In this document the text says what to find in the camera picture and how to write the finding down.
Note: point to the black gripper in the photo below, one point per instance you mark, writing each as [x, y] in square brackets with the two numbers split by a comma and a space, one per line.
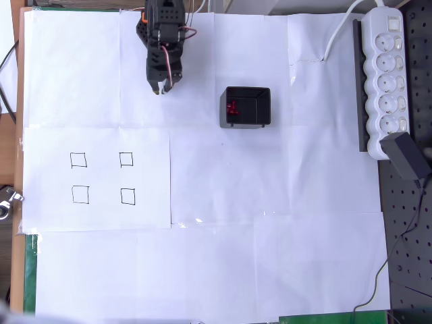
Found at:
[156, 75]

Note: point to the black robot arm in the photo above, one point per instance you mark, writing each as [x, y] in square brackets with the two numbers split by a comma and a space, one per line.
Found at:
[168, 13]

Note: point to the black box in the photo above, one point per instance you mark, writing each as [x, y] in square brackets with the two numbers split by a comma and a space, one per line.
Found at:
[249, 108]

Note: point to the silver metal clamp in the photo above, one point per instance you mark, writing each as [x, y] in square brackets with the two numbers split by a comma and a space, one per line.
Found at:
[6, 204]

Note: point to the green cutting mat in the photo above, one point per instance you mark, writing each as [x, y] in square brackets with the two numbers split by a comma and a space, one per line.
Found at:
[30, 270]

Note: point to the black power adapter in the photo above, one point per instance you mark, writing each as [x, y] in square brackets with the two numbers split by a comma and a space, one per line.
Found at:
[405, 155]

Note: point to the black pegboard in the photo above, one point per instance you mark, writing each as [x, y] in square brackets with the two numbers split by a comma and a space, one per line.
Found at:
[418, 253]

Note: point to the black metal rail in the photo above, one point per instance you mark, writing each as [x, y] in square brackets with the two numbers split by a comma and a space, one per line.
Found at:
[360, 101]

